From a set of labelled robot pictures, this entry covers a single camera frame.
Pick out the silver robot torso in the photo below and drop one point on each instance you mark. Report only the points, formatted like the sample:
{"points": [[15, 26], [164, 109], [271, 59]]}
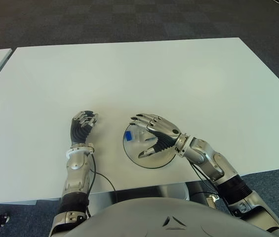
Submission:
{"points": [[166, 219]]}

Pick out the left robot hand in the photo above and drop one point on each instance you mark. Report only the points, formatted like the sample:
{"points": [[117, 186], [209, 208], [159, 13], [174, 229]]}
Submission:
{"points": [[80, 130]]}

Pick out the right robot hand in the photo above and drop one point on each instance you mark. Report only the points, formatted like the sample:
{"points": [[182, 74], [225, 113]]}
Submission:
{"points": [[165, 133]]}

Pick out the round white plate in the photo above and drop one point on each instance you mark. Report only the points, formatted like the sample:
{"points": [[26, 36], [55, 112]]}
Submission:
{"points": [[154, 163]]}

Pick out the clear plastic water bottle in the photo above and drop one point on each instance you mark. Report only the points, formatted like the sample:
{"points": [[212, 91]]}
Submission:
{"points": [[136, 135]]}

